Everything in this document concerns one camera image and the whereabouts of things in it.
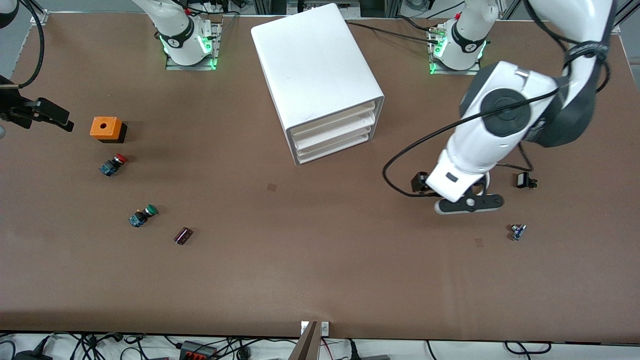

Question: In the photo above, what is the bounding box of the red push button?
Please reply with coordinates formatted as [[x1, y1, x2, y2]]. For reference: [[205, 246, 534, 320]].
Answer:
[[98, 153, 129, 178]]

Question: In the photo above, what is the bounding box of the green push button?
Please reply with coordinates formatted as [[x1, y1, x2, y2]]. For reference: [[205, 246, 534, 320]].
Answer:
[[128, 203, 159, 229]]

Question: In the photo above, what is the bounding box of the white curved plastic piece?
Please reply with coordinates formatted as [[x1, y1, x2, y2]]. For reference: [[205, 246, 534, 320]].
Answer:
[[470, 172, 492, 197]]

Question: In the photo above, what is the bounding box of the orange box with hole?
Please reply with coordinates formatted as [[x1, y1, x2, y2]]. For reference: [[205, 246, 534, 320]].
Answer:
[[89, 116, 128, 145]]

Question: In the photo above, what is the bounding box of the black power strip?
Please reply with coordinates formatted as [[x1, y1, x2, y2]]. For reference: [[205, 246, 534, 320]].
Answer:
[[179, 340, 219, 360]]

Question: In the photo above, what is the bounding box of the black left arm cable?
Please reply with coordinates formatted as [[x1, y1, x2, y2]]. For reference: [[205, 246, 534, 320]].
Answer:
[[382, 0, 612, 199]]

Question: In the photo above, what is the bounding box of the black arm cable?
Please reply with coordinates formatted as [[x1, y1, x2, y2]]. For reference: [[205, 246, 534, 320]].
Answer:
[[382, 0, 612, 199], [0, 0, 46, 90]]

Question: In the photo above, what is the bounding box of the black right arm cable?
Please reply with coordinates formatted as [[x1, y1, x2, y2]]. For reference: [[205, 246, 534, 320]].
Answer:
[[0, 0, 46, 90]]

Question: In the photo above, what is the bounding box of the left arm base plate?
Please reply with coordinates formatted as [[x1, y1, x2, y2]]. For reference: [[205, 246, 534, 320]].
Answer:
[[428, 27, 483, 76]]

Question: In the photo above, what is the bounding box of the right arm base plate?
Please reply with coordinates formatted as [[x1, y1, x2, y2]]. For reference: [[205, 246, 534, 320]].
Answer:
[[164, 20, 222, 72]]

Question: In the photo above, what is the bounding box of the black cable on table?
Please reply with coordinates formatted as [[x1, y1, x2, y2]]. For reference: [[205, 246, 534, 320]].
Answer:
[[345, 15, 443, 47]]

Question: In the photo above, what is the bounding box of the black cable loop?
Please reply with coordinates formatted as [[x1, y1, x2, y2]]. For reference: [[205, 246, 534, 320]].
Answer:
[[503, 340, 553, 357]]

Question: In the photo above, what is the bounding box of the brown camera post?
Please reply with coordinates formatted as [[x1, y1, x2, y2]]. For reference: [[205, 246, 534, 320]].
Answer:
[[287, 321, 321, 360]]

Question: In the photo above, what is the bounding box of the aluminium frame structure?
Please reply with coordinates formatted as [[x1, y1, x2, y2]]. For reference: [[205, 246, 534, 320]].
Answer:
[[252, 0, 403, 20]]

